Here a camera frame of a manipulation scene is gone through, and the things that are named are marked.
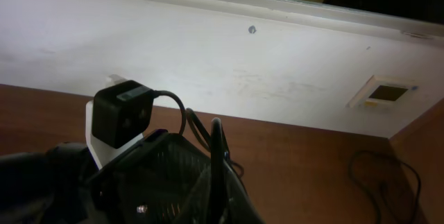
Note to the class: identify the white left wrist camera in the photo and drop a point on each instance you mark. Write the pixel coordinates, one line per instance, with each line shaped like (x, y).
(116, 118)

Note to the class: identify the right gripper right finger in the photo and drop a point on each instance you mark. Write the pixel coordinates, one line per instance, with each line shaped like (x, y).
(239, 206)

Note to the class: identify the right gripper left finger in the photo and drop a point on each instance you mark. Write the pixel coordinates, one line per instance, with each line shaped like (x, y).
(197, 203)

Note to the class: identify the white wall socket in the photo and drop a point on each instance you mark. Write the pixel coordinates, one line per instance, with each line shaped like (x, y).
(382, 92)

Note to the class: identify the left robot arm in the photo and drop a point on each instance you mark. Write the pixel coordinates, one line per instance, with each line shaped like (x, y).
(49, 187)

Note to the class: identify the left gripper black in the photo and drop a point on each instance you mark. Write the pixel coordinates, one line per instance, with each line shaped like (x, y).
(146, 180)

